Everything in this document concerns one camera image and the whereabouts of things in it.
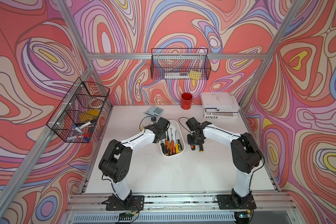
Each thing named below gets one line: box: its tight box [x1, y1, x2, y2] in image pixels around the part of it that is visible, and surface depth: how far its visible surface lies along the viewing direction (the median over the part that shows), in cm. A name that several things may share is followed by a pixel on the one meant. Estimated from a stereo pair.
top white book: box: [200, 91, 241, 113], surface depth 111 cm
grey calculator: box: [144, 105, 165, 118], surface depth 117 cm
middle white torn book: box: [203, 107, 218, 113], surface depth 111 cm
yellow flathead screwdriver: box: [174, 130, 179, 154], surface depth 93 cm
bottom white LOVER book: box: [203, 111, 241, 122], surface depth 110 cm
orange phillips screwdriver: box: [169, 127, 175, 155], surface depth 93 cm
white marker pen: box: [73, 120, 98, 133], surface depth 73 cm
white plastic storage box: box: [159, 119, 186, 158], surface depth 95 cm
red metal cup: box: [180, 92, 193, 110], surface depth 117 cm
